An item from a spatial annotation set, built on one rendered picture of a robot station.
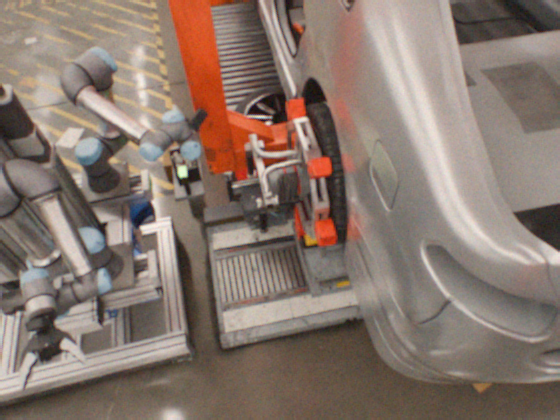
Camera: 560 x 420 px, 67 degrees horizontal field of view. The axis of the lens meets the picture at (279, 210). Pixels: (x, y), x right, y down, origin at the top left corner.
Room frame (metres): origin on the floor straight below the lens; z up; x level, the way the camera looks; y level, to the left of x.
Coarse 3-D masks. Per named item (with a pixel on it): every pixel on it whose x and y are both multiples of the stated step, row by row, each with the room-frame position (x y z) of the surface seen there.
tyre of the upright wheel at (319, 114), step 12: (312, 108) 1.45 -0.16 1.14; (324, 108) 1.43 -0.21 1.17; (312, 120) 1.43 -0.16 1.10; (324, 120) 1.33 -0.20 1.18; (324, 132) 1.28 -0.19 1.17; (324, 144) 1.24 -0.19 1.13; (336, 144) 1.21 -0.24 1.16; (336, 156) 1.17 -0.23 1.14; (336, 168) 1.13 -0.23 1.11; (336, 180) 1.10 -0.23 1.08; (336, 192) 1.07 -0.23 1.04; (336, 204) 1.05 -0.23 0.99; (336, 216) 1.03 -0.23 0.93; (336, 228) 1.01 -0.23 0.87; (336, 240) 1.02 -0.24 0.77
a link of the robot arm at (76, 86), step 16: (64, 80) 1.33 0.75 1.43; (80, 80) 1.33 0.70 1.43; (80, 96) 1.27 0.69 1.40; (96, 96) 1.28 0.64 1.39; (96, 112) 1.24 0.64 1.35; (112, 112) 1.23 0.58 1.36; (128, 128) 1.18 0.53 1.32; (144, 128) 1.19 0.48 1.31; (144, 144) 1.12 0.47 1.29; (160, 144) 1.13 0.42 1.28
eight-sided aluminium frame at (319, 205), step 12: (300, 120) 1.41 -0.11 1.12; (288, 132) 1.54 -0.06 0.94; (300, 132) 1.33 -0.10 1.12; (312, 132) 1.33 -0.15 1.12; (288, 144) 1.54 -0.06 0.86; (300, 144) 1.30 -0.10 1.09; (312, 144) 1.27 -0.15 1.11; (312, 156) 1.20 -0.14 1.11; (312, 180) 1.13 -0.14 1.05; (324, 180) 1.13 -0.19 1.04; (312, 192) 1.10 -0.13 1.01; (324, 192) 1.10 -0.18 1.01; (300, 204) 1.34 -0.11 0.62; (312, 204) 1.07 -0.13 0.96; (324, 204) 1.06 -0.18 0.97; (300, 216) 1.28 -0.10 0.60; (312, 216) 1.07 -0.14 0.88; (324, 216) 1.05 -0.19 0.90; (312, 228) 1.06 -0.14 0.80
